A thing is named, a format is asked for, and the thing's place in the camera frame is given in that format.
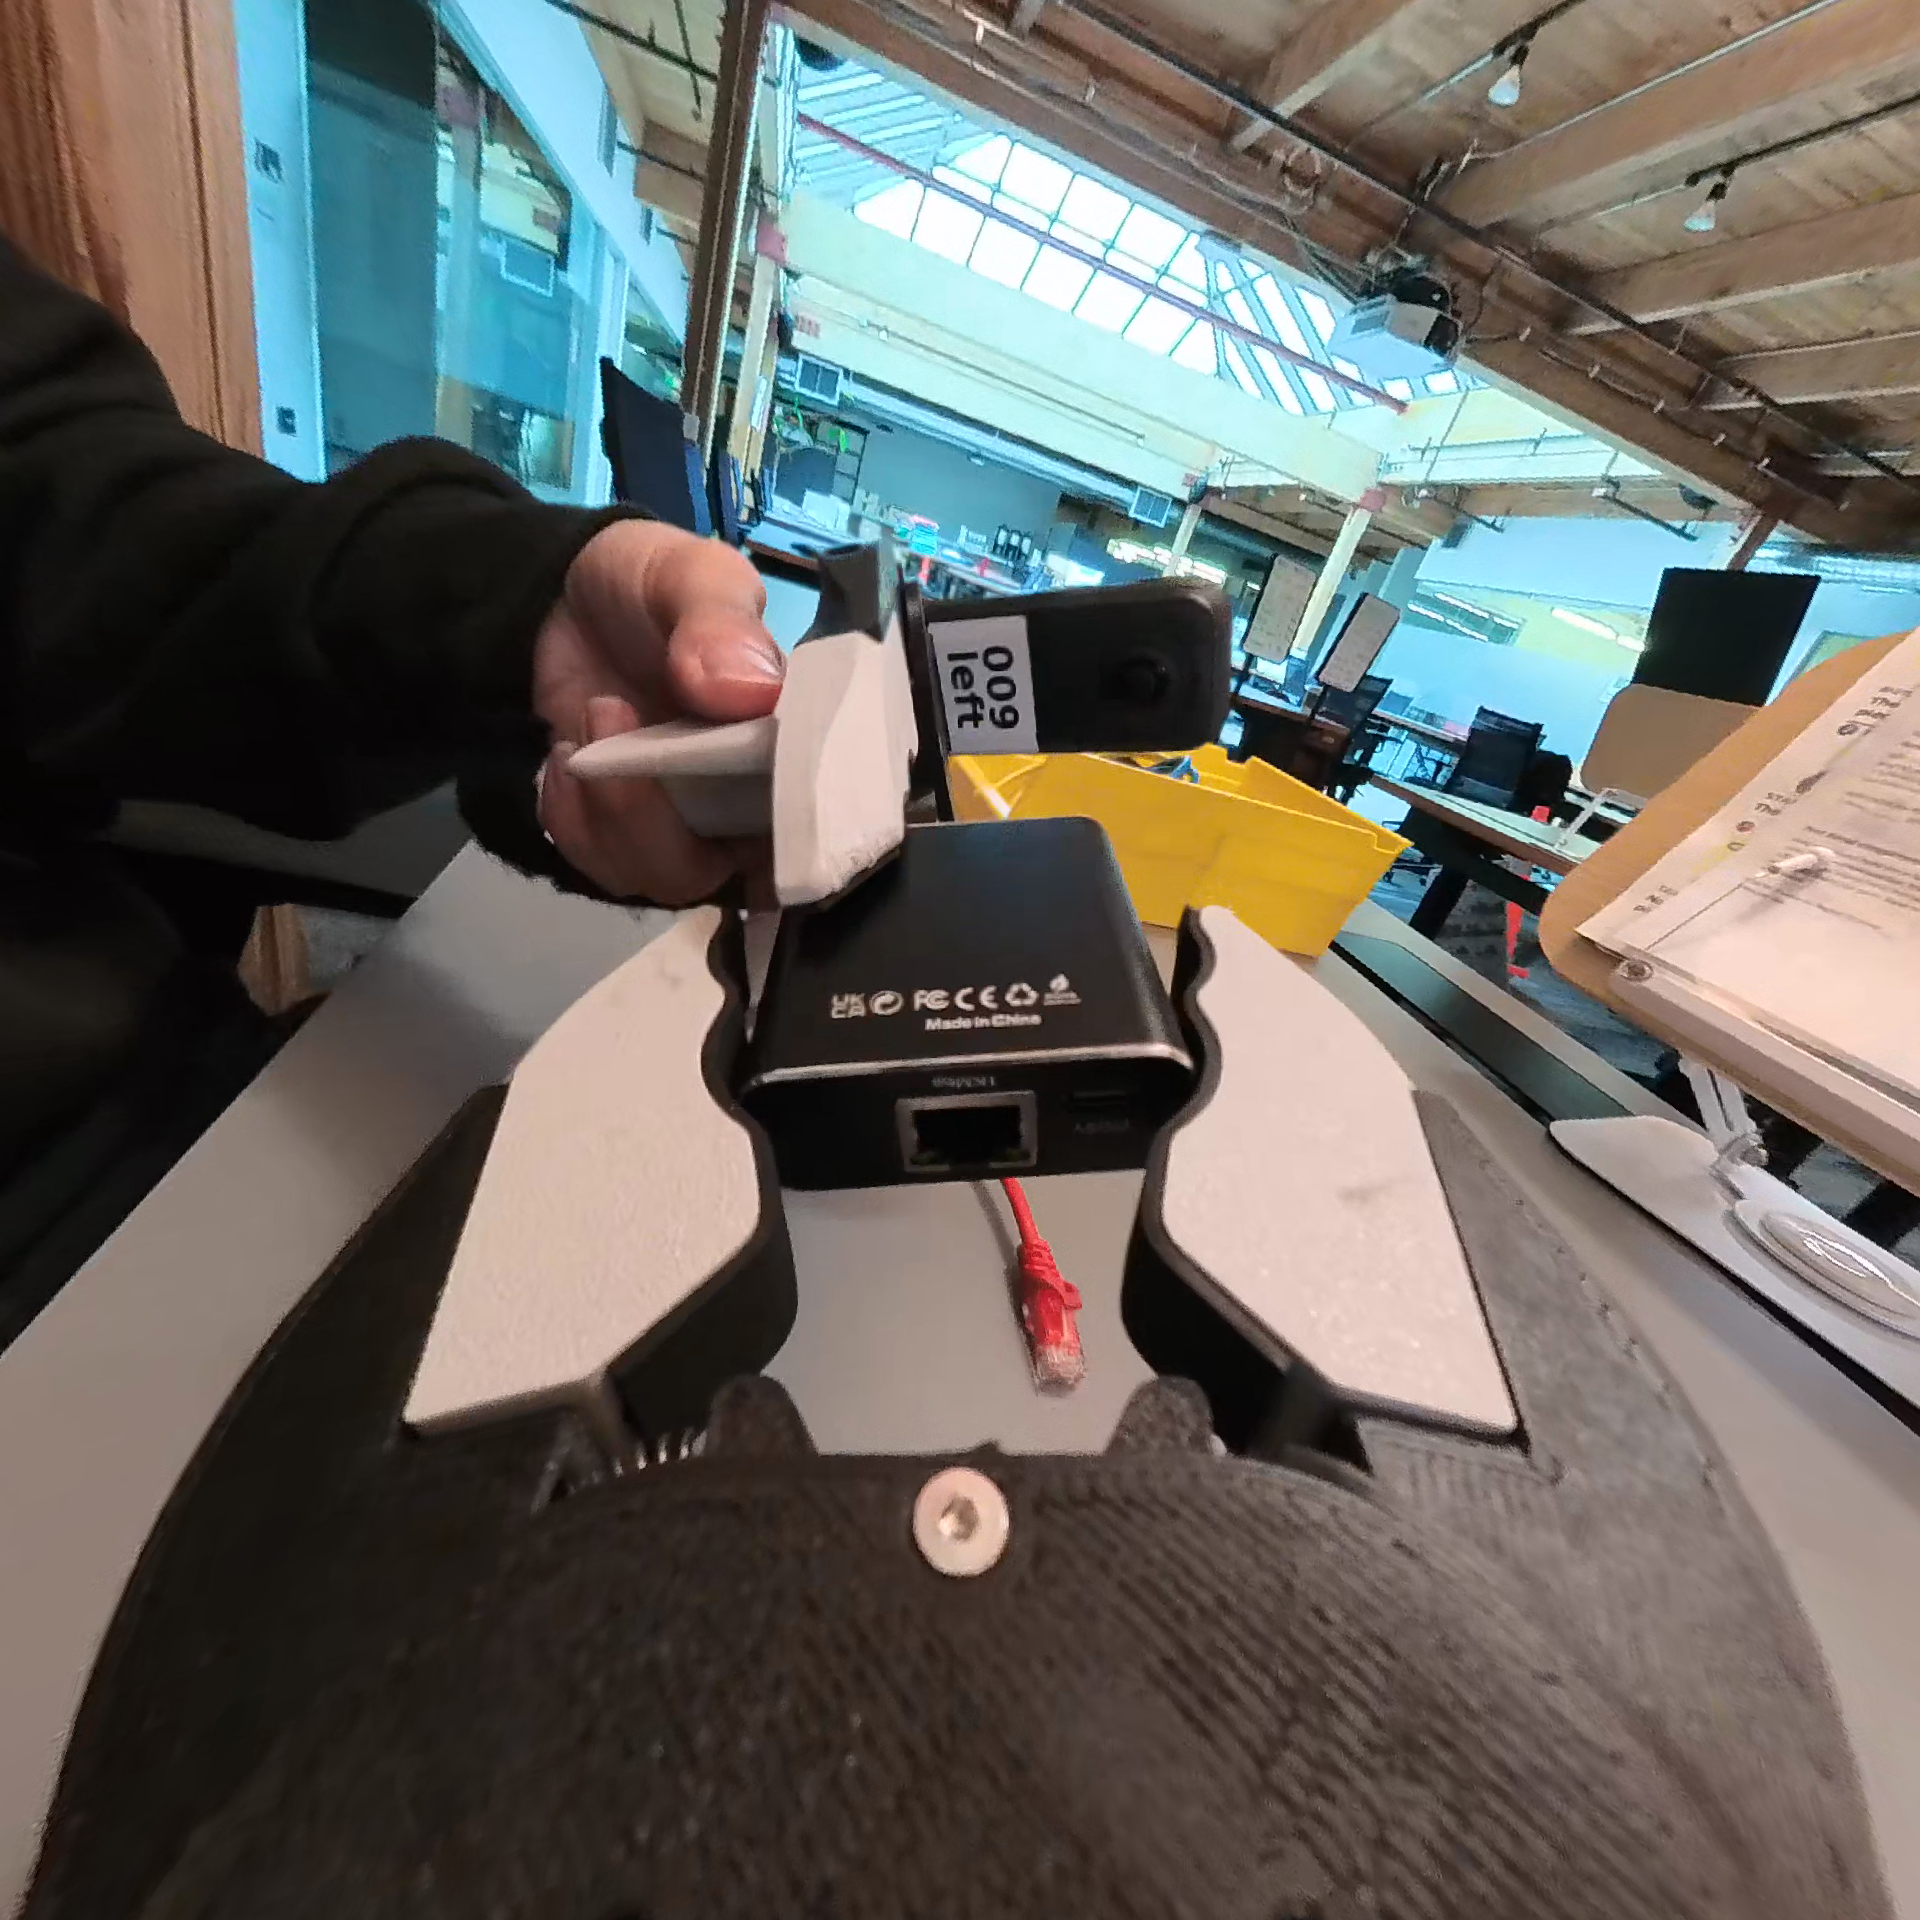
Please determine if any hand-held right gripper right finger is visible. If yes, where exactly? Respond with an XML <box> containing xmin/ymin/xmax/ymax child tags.
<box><xmin>1120</xmin><ymin>904</ymin><xmax>1517</xmax><ymax>1451</ymax></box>

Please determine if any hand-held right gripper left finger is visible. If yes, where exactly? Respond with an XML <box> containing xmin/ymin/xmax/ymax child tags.
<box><xmin>399</xmin><ymin>910</ymin><xmax>798</xmax><ymax>1444</ymax></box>

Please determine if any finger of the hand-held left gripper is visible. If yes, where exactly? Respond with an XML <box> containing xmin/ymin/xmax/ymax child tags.
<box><xmin>769</xmin><ymin>628</ymin><xmax>922</xmax><ymax>914</ymax></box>

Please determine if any black network splitter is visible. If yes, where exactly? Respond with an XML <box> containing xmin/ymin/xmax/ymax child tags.
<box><xmin>734</xmin><ymin>816</ymin><xmax>1198</xmax><ymax>1193</ymax></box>

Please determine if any yellow plastic bin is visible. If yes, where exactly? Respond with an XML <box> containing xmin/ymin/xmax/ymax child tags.
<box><xmin>949</xmin><ymin>745</ymin><xmax>1410</xmax><ymax>960</ymax></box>

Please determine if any red network cable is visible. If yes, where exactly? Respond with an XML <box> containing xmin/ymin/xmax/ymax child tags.
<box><xmin>998</xmin><ymin>1176</ymin><xmax>1086</xmax><ymax>1389</ymax></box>

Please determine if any grey desk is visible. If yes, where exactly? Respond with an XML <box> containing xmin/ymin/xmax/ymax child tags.
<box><xmin>0</xmin><ymin>840</ymin><xmax>1920</xmax><ymax>1920</ymax></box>

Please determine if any person's left hand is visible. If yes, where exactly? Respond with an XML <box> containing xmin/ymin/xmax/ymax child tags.
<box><xmin>528</xmin><ymin>514</ymin><xmax>793</xmax><ymax>910</ymax></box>

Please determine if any black standing panel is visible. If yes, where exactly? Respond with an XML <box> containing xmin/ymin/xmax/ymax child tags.
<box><xmin>599</xmin><ymin>358</ymin><xmax>713</xmax><ymax>536</ymax></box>
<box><xmin>1630</xmin><ymin>566</ymin><xmax>1822</xmax><ymax>709</ymax></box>

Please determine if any background wooden table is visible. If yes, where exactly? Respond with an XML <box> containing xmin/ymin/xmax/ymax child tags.
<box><xmin>1364</xmin><ymin>772</ymin><xmax>1609</xmax><ymax>940</ymax></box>

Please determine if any white stand base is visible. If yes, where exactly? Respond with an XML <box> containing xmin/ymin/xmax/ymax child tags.
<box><xmin>1550</xmin><ymin>1060</ymin><xmax>1920</xmax><ymax>1410</ymax></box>

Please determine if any black office chair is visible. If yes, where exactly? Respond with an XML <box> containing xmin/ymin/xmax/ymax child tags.
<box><xmin>1448</xmin><ymin>705</ymin><xmax>1550</xmax><ymax>818</ymax></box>

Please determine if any white ceiling projector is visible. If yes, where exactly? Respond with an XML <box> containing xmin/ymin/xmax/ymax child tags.
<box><xmin>1325</xmin><ymin>270</ymin><xmax>1467</xmax><ymax>384</ymax></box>

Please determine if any wooden document stand with sheets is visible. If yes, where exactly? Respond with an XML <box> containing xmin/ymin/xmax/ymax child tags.
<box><xmin>1534</xmin><ymin>630</ymin><xmax>1920</xmax><ymax>1193</ymax></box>

